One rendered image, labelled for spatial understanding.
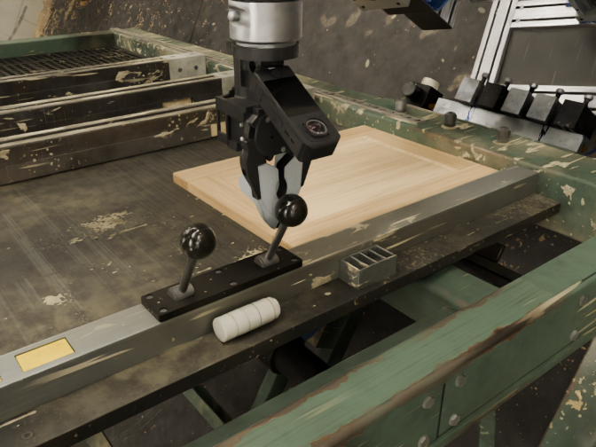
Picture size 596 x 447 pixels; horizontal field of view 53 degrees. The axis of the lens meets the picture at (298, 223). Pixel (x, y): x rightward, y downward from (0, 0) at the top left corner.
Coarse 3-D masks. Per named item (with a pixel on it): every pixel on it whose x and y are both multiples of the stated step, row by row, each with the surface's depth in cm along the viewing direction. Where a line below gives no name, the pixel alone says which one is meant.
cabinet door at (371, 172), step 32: (352, 128) 136; (224, 160) 117; (320, 160) 118; (352, 160) 118; (384, 160) 118; (416, 160) 118; (448, 160) 117; (192, 192) 107; (224, 192) 103; (320, 192) 104; (352, 192) 104; (384, 192) 104; (416, 192) 103; (256, 224) 92; (320, 224) 92; (352, 224) 92
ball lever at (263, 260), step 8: (280, 200) 67; (288, 200) 66; (296, 200) 66; (304, 200) 67; (280, 208) 66; (288, 208) 66; (296, 208) 66; (304, 208) 67; (280, 216) 67; (288, 216) 66; (296, 216) 66; (304, 216) 67; (280, 224) 70; (288, 224) 67; (296, 224) 67; (280, 232) 70; (272, 240) 72; (280, 240) 72; (272, 248) 73; (256, 256) 75; (264, 256) 75; (272, 256) 74; (264, 264) 74
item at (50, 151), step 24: (312, 96) 148; (120, 120) 124; (144, 120) 123; (168, 120) 126; (192, 120) 130; (0, 144) 111; (24, 144) 110; (48, 144) 113; (72, 144) 115; (96, 144) 118; (120, 144) 121; (144, 144) 125; (168, 144) 128; (0, 168) 109; (24, 168) 111; (48, 168) 114; (72, 168) 117
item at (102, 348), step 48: (480, 192) 98; (528, 192) 106; (336, 240) 83; (384, 240) 85; (288, 288) 76; (96, 336) 63; (144, 336) 65; (192, 336) 69; (0, 384) 57; (48, 384) 59
